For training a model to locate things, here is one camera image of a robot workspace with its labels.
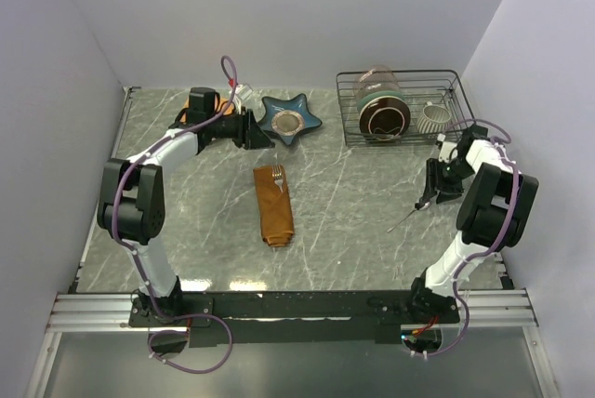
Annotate striped ceramic mug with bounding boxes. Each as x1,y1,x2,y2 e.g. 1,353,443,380
416,102,452,134

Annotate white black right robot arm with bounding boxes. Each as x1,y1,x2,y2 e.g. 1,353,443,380
406,120,539,323

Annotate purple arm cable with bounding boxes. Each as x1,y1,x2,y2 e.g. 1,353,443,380
111,54,241,376
408,118,520,362

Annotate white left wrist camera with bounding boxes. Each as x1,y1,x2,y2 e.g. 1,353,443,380
233,84,253,110

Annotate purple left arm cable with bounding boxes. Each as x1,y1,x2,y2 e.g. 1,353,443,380
111,54,241,376

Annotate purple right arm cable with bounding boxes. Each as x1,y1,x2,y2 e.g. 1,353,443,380
408,118,520,362

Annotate clear glass jar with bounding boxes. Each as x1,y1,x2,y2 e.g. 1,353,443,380
353,65,401,100

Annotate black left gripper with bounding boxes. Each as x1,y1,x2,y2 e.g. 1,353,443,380
207,106,275,151

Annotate stacked ceramic plates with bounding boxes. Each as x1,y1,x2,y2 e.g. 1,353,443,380
356,90,411,141

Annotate silver spoon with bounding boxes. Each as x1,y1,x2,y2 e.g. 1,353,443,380
386,201,431,233

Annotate black wire dish rack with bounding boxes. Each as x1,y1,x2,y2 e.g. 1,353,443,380
336,69,474,147

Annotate orange woven triangular tray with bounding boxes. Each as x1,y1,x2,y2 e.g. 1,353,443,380
179,96,237,124

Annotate orange cloth napkin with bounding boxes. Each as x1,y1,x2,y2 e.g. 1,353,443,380
253,165,295,247

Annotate silver fork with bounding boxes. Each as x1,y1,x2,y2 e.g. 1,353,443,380
271,165,284,192

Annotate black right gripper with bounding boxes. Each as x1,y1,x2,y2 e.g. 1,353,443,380
421,157,475,204

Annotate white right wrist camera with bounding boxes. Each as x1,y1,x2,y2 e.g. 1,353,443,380
436,133,457,163

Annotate blue star-shaped dish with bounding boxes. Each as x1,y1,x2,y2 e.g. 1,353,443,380
258,93,323,146

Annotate aluminium frame rail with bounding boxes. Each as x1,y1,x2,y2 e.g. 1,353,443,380
46,290,538,333

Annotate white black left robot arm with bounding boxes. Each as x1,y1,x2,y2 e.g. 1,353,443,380
97,87,274,325

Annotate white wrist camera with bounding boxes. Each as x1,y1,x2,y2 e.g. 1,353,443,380
436,133,457,163
233,84,253,110

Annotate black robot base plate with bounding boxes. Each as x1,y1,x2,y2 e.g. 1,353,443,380
128,290,460,348

